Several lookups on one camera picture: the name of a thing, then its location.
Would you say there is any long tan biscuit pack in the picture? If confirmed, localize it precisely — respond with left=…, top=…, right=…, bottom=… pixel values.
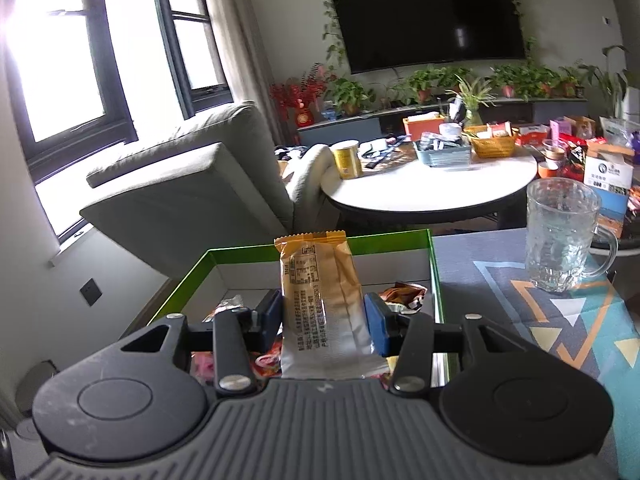
left=274, top=231, right=388, bottom=380

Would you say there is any blue plastic basket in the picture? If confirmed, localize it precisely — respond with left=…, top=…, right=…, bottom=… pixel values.
left=413, top=134, right=471, bottom=168

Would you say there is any grey armchair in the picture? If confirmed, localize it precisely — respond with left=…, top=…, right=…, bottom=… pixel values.
left=79, top=101, right=296, bottom=279

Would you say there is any spider plant in vase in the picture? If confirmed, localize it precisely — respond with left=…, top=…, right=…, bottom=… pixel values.
left=448, top=75, right=495, bottom=127

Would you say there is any clear glass mug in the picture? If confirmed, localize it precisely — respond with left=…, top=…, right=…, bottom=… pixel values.
left=525, top=178, right=618, bottom=294

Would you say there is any yellow canister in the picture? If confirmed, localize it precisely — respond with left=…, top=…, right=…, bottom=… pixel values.
left=331, top=140, right=362, bottom=180

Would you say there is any yellow wicker basket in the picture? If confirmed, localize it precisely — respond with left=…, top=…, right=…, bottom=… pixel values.
left=463, top=126, right=516, bottom=159

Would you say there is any red flower decoration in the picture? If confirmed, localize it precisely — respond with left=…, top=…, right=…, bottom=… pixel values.
left=269, top=63, right=335, bottom=128

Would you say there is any dark window frame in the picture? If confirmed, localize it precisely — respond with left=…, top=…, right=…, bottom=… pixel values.
left=1, top=0, right=232, bottom=242

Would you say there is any round white coffee table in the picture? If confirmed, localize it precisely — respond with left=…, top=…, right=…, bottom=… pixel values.
left=321, top=148, right=537, bottom=224

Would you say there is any blue white carton box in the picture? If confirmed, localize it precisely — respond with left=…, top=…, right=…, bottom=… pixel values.
left=582, top=142, right=634, bottom=238

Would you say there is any brown white snack bag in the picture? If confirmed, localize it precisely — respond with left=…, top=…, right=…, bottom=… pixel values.
left=380, top=282, right=428, bottom=311

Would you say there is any green cardboard box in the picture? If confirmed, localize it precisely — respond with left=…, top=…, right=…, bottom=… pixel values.
left=152, top=230, right=444, bottom=322

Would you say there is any black wall television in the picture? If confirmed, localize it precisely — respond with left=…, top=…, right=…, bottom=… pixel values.
left=331, top=0, right=526, bottom=74

